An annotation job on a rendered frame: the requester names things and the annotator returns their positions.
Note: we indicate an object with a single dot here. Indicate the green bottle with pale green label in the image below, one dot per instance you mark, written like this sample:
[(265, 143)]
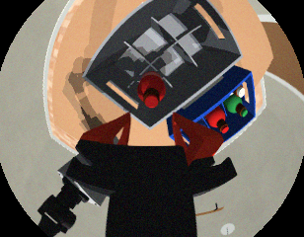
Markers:
[(234, 105)]

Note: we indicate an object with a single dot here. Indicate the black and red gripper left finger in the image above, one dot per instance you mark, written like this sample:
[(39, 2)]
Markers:
[(106, 132)]

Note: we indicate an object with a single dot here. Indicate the blue crate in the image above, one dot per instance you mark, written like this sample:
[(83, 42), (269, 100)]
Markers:
[(218, 91)]

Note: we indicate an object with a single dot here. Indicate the dark grey crate with dividers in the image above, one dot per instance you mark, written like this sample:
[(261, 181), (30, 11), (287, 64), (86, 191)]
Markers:
[(193, 62)]

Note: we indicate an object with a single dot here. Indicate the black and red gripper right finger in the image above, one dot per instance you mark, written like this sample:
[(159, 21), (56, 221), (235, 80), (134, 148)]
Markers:
[(204, 142)]

